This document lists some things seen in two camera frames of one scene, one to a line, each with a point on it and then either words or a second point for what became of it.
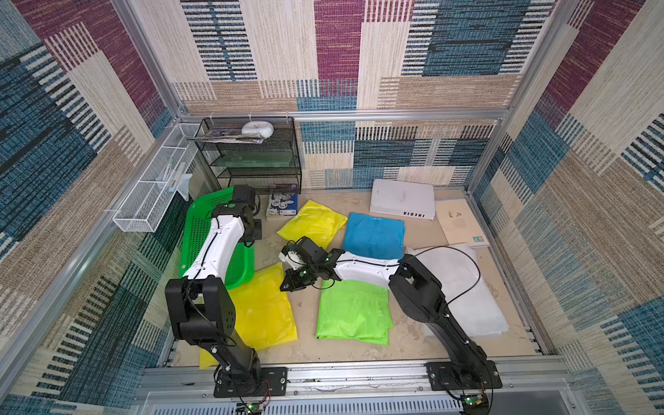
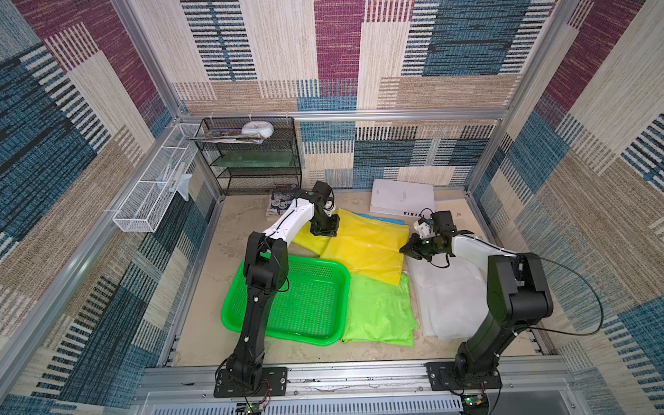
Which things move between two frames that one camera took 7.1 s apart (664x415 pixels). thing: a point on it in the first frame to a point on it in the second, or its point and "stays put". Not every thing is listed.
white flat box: [405, 199] stays put
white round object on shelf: [263, 129] stays put
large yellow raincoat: [263, 313] to [367, 246]
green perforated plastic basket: [196, 220] to [310, 309]
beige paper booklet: [459, 224] stays put
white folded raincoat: [469, 299] stays put
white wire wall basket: [143, 207] stays put
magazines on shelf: [227, 136] stays put
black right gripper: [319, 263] to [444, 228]
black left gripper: [256, 231] to [332, 230]
